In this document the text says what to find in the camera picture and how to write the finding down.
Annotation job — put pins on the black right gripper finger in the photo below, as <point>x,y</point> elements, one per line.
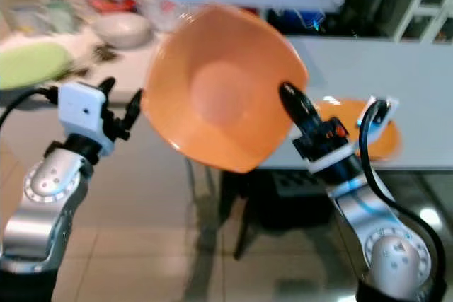
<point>299,104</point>

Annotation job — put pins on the orange square-rimmed bowl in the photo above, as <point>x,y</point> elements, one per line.
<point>216,90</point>

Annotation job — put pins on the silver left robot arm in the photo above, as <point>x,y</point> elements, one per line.
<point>42,203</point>

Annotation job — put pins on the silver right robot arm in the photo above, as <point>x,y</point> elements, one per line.
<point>389,245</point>

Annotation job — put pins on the dark cutlery piece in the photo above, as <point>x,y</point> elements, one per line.
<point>95,61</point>

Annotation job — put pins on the orange plate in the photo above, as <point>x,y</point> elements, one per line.
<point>343,111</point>

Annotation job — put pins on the white ceramic bowl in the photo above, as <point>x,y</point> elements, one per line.
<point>122,30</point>

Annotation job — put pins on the light green plate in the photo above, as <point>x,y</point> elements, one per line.
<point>32,65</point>

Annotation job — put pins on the dark chair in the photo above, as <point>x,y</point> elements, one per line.
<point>269,203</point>

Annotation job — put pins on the clear glass cup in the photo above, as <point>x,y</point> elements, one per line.
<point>42,18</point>

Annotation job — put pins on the white container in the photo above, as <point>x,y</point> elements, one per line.
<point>163,6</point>

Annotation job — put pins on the white glass-door cabinet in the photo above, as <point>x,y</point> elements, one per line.
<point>428,5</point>

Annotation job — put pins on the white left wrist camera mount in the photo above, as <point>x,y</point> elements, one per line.
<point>81,111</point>

